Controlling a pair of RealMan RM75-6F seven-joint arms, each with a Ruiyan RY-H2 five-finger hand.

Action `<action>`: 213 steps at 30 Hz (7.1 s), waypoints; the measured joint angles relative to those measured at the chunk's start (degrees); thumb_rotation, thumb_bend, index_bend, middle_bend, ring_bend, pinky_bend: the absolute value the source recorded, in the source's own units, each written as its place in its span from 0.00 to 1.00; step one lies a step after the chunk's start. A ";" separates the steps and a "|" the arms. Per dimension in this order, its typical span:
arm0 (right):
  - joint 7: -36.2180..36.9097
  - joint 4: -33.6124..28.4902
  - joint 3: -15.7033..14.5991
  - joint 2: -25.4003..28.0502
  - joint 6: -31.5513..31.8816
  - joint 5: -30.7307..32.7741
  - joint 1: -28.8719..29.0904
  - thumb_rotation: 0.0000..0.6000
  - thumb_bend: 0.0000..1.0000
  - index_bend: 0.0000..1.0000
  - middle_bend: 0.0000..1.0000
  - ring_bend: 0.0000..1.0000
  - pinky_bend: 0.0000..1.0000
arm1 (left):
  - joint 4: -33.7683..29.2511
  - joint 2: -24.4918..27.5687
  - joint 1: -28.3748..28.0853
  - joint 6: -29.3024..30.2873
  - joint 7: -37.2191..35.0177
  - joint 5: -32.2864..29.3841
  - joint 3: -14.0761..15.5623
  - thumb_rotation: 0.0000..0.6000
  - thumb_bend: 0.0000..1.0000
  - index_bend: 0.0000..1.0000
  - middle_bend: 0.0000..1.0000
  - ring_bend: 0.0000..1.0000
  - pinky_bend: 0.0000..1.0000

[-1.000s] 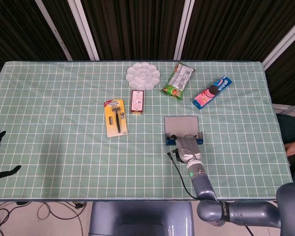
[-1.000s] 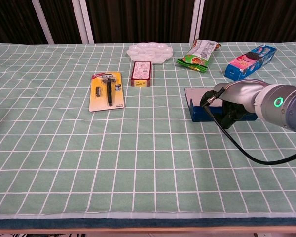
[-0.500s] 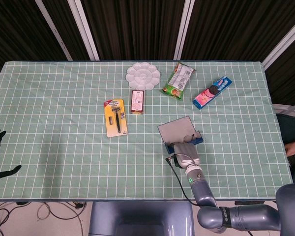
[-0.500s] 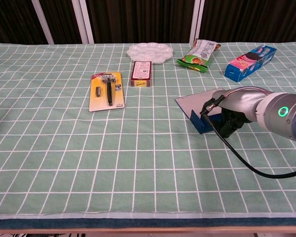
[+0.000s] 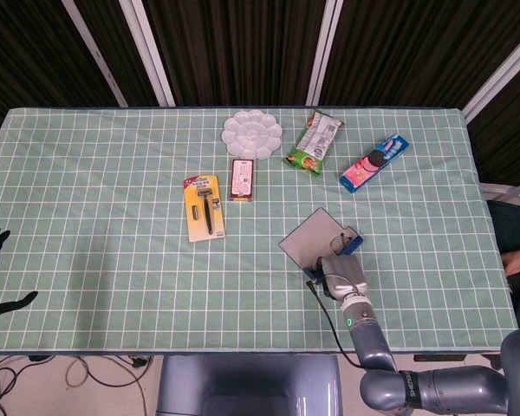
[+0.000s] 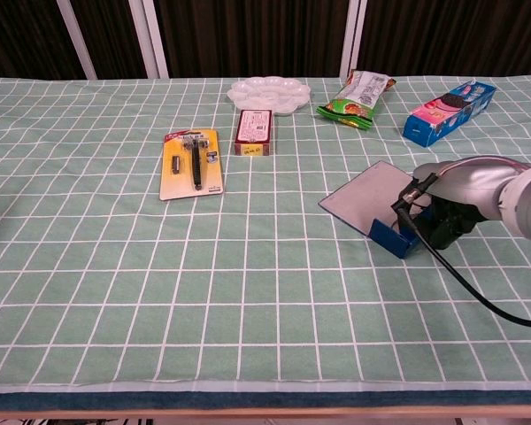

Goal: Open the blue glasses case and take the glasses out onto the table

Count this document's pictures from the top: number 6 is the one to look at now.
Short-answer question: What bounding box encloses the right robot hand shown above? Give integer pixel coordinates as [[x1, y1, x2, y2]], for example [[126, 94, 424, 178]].
[[413, 155, 531, 250]]

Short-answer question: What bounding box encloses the dark blue glasses case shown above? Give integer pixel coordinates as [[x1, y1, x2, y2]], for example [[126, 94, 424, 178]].
[[317, 159, 435, 260]]

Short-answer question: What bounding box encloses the red rectangular box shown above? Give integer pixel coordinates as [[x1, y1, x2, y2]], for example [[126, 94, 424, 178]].
[[234, 108, 275, 157]]

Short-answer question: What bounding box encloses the blue cookie box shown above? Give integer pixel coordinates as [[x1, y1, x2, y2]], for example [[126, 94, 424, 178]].
[[402, 79, 497, 147]]

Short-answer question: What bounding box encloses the green snack bag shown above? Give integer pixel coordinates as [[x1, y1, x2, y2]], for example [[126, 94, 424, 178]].
[[315, 69, 397, 132]]

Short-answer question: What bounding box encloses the white flower-shaped palette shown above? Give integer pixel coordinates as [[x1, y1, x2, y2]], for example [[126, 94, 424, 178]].
[[227, 75, 312, 118]]

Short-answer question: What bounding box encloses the blue felt table underlay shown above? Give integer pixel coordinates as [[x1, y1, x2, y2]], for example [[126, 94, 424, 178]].
[[0, 390, 531, 411]]

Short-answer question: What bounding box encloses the razor on yellow card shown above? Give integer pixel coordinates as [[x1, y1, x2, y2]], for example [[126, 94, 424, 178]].
[[158, 127, 226, 202]]

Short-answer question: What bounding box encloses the green checked tablecloth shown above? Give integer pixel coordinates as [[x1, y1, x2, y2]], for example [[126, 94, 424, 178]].
[[0, 75, 531, 394]]

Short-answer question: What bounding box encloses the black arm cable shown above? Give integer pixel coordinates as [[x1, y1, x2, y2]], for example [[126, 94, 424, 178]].
[[391, 174, 531, 328]]

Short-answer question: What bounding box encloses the white partition post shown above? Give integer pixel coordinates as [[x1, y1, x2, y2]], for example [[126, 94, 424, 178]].
[[339, 0, 367, 79], [127, 0, 169, 80], [56, 0, 98, 81]]

